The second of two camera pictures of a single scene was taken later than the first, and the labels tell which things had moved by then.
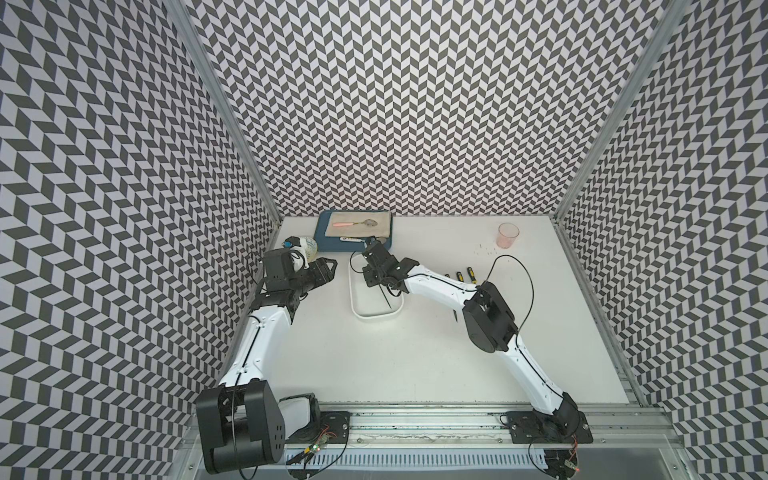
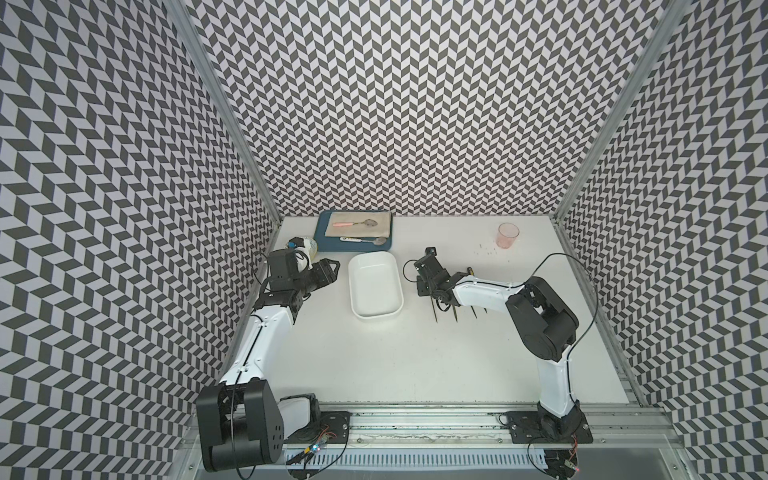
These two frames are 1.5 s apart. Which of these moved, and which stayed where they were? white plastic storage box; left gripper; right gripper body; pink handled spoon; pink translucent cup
Moved: right gripper body
Stayed: left gripper; pink handled spoon; white plastic storage box; pink translucent cup
